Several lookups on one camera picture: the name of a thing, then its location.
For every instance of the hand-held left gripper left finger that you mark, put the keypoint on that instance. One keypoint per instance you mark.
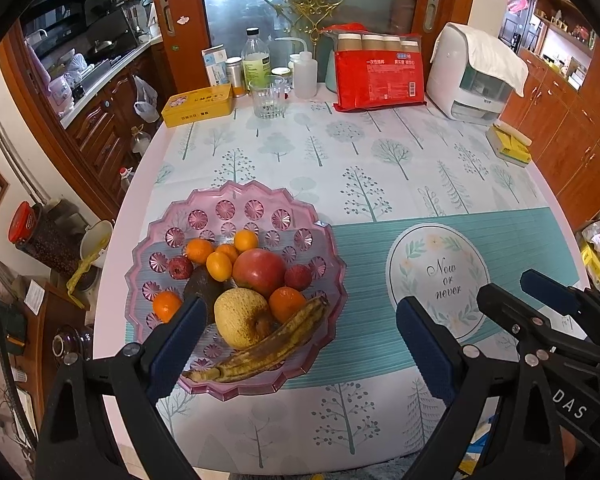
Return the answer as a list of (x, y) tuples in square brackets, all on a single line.
[(177, 355)]

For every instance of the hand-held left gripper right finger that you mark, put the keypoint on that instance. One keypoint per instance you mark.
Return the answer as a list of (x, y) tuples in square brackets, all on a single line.
[(422, 355)]

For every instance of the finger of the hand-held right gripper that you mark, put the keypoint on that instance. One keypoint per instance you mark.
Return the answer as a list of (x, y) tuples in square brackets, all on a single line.
[(547, 287), (505, 307)]

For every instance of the yellow brown pear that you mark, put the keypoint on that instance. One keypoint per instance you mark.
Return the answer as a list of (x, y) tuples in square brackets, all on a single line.
[(241, 317)]

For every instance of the dark avocado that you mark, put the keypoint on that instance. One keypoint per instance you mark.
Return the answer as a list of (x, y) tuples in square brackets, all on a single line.
[(202, 285)]

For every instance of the spotted brown banana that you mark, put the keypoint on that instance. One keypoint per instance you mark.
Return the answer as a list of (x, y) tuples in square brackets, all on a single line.
[(275, 345)]

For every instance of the small orange kumquat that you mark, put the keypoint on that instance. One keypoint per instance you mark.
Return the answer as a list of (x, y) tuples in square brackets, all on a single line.
[(219, 266), (246, 240)]

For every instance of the orange tangerine with stem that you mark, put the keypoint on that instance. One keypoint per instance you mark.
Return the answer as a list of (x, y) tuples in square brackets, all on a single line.
[(226, 251)]

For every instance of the red apple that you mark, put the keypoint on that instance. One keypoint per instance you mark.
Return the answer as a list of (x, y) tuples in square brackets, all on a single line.
[(259, 272)]

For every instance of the pink plastic bowl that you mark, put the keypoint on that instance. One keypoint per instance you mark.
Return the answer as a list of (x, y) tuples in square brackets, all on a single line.
[(260, 210)]

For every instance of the round glass jar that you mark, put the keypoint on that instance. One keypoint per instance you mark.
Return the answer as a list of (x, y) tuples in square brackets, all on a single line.
[(67, 345)]

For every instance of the yellow cloth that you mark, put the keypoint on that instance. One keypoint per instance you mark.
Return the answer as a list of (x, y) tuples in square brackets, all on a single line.
[(86, 267)]

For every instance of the white bucket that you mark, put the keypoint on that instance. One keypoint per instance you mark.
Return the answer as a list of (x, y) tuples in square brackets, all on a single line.
[(97, 240)]

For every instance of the yellow sponge stack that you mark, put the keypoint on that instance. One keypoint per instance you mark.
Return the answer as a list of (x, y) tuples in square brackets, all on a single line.
[(510, 146)]

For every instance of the tall wooden cabinet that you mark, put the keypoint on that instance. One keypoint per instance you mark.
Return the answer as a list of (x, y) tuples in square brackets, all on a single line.
[(570, 135)]

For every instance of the red lid storage jar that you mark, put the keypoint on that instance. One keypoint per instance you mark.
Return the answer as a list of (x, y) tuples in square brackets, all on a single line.
[(40, 240)]

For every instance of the small red cap bottle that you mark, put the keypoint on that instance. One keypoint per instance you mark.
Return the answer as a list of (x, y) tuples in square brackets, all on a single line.
[(125, 179)]

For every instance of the tree print tablecloth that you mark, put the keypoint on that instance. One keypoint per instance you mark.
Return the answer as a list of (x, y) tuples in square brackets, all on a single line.
[(330, 160)]

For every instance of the white countertop appliance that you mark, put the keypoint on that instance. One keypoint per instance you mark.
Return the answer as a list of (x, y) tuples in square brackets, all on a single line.
[(450, 90)]

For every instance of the white cloth cover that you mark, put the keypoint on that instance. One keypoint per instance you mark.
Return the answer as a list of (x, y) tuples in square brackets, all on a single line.
[(495, 55)]

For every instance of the wooden kitchen cabinet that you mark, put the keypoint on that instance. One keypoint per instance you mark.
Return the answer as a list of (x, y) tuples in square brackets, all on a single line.
[(105, 125)]

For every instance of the yellow tin box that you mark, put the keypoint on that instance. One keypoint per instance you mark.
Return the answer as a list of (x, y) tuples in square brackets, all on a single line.
[(196, 105)]

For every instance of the white hanging plastic bag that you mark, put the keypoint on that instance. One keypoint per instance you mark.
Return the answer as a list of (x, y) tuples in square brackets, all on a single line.
[(145, 102)]

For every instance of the red paper cup pack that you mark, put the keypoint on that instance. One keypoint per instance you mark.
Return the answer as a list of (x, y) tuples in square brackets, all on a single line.
[(377, 72)]

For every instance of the clear glass tumbler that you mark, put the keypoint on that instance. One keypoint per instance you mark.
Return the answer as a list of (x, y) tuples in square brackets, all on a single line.
[(270, 100)]

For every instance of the silver metal can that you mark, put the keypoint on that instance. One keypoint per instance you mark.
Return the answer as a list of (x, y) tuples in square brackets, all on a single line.
[(235, 77)]

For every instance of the white and blue carton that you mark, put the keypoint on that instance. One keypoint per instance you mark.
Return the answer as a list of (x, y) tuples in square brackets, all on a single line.
[(215, 65)]

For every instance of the teal jug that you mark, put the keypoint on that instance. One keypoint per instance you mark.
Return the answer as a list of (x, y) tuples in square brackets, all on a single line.
[(330, 72)]

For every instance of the small glass jar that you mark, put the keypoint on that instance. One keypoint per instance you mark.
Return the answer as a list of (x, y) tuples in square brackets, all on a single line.
[(280, 75)]

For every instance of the white squeeze bottle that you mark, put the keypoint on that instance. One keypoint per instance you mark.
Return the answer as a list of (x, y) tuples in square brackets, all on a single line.
[(304, 77)]

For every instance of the clear bottle with green label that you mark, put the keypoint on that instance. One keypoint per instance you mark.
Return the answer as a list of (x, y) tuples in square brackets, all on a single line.
[(256, 62)]

